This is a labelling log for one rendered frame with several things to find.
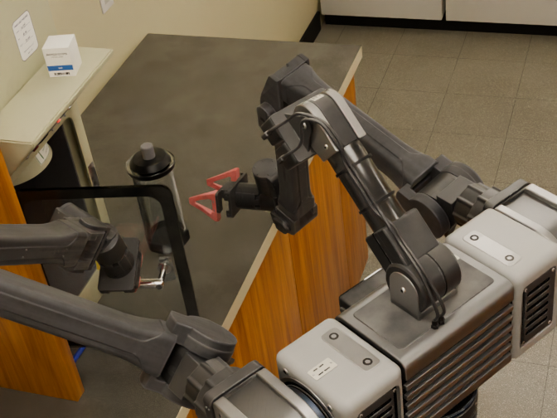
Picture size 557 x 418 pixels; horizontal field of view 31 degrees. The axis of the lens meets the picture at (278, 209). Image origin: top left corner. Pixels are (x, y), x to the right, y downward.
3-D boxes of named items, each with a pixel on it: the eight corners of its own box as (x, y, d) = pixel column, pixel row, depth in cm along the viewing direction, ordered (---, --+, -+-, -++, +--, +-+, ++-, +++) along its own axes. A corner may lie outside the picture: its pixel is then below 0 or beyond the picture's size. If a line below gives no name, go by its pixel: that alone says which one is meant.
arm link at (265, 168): (288, 237, 210) (317, 213, 213) (277, 201, 202) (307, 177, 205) (251, 210, 218) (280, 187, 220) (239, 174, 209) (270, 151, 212)
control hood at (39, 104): (-10, 184, 178) (-27, 138, 172) (74, 88, 202) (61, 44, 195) (46, 191, 174) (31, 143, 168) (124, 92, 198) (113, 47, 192)
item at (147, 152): (123, 177, 221) (117, 153, 217) (145, 154, 228) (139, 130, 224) (158, 185, 218) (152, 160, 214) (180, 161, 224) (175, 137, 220)
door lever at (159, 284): (123, 274, 189) (120, 263, 188) (172, 272, 188) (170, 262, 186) (117, 293, 185) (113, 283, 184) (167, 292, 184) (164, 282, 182)
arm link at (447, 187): (459, 208, 149) (483, 187, 150) (409, 181, 155) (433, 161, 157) (467, 249, 155) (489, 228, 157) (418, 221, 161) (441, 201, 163)
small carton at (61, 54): (50, 77, 186) (41, 49, 182) (56, 63, 189) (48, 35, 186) (75, 75, 185) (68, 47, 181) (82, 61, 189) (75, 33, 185)
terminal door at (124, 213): (60, 344, 205) (4, 189, 180) (206, 343, 200) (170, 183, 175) (59, 347, 204) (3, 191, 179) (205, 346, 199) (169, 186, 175)
